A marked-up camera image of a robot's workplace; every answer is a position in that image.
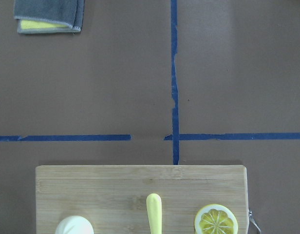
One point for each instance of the white steamed bun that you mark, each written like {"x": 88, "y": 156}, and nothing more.
{"x": 74, "y": 225}

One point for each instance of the yellow plastic knife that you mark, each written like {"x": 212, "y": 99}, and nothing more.
{"x": 154, "y": 212}

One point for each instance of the bamboo cutting board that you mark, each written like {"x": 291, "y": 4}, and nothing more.
{"x": 113, "y": 197}

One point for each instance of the lemon slice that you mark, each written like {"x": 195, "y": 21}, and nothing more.
{"x": 215, "y": 219}

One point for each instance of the grey folded cloth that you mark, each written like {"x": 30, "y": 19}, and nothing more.
{"x": 66, "y": 12}

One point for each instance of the yellow sponge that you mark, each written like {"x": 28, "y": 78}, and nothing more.
{"x": 31, "y": 24}

